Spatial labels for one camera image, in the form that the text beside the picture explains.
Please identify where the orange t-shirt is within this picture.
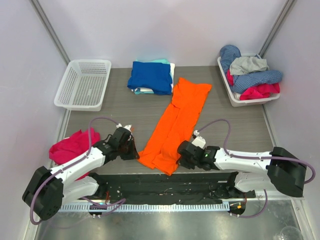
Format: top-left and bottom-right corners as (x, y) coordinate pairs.
(137, 77), (212, 176)

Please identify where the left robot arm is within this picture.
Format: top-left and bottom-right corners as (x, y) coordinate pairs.
(22, 125), (139, 225)

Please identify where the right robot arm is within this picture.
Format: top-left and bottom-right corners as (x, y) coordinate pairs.
(177, 140), (307, 198)

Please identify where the pink cloth on table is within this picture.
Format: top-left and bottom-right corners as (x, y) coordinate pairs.
(47, 127), (105, 186)

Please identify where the white perforated plastic basket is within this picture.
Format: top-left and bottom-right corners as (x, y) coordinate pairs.
(54, 59), (112, 112)

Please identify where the folded blue t-shirt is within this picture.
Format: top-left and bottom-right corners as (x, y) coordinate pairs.
(127, 61), (173, 95)

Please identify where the white plastic bin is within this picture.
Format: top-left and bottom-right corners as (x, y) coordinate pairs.
(217, 56), (280, 107)

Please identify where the folded white t-shirt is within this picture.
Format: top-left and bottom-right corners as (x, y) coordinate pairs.
(131, 63), (176, 95)

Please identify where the pink t-shirt in bin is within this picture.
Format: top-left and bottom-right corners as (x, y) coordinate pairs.
(225, 70), (283, 101)

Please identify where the folded teal t-shirt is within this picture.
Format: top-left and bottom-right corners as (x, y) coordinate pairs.
(131, 59), (170, 95)

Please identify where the grey t-shirt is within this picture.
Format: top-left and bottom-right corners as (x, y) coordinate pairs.
(229, 56), (270, 76)

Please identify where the blue checkered shirt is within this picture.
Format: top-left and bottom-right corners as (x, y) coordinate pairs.
(219, 45), (283, 94)

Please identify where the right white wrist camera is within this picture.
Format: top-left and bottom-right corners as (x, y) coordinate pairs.
(191, 130), (206, 149)

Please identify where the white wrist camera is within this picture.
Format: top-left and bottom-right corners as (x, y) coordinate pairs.
(116, 123), (133, 133)
(191, 130), (206, 149)

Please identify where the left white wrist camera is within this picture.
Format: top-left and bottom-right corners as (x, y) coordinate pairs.
(116, 123), (133, 133)

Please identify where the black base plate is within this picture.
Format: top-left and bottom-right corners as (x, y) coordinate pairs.
(85, 173), (256, 205)

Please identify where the white slotted cable duct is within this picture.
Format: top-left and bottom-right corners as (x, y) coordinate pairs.
(59, 201), (230, 213)

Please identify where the aluminium rail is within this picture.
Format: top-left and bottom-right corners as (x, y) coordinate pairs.
(31, 179), (305, 204)

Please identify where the left corner metal post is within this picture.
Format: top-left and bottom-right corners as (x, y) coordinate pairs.
(29, 0), (70, 64)

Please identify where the corner metal post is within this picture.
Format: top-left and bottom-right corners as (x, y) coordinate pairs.
(258, 0), (297, 57)
(29, 0), (70, 64)

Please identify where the right corner metal post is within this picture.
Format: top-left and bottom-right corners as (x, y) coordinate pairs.
(258, 0), (297, 57)

